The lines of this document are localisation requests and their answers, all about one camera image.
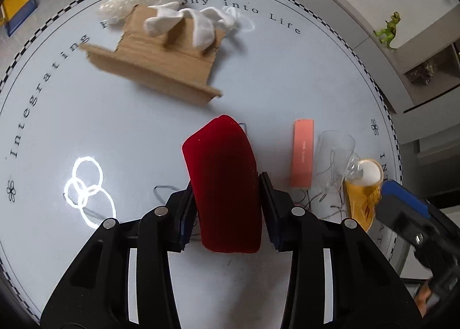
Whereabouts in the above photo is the white shelf unit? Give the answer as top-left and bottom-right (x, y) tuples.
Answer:
(374, 22), (460, 114)

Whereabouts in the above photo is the white cloth glove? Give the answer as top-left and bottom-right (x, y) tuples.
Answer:
(143, 5), (256, 53)

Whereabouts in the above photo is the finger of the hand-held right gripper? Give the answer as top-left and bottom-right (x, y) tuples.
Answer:
(375, 180), (437, 245)

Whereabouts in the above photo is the green toy dinosaur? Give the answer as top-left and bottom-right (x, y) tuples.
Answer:
(374, 12), (402, 50)

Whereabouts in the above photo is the person's right hand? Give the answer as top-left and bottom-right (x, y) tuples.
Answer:
(414, 280), (438, 312)

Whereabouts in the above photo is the brown cardboard piece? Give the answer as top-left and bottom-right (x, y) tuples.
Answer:
(80, 4), (224, 106)

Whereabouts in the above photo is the red velvet box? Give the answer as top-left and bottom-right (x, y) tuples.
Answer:
(181, 114), (263, 254)

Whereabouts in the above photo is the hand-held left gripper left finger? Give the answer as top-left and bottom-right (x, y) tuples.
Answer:
(41, 182), (197, 329)

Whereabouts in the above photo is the clear plastic cup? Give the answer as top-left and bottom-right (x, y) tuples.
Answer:
(312, 130), (363, 190)

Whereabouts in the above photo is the yellow printed paper cup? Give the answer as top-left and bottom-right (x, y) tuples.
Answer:
(342, 158), (385, 232)

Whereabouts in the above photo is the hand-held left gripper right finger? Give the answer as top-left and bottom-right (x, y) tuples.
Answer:
(259, 172), (425, 329)

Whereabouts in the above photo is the dried plant ornament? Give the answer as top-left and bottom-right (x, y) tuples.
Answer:
(407, 61), (438, 85)

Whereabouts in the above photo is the pink rectangular eraser bar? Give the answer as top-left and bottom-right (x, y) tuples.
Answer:
(290, 119), (316, 188)

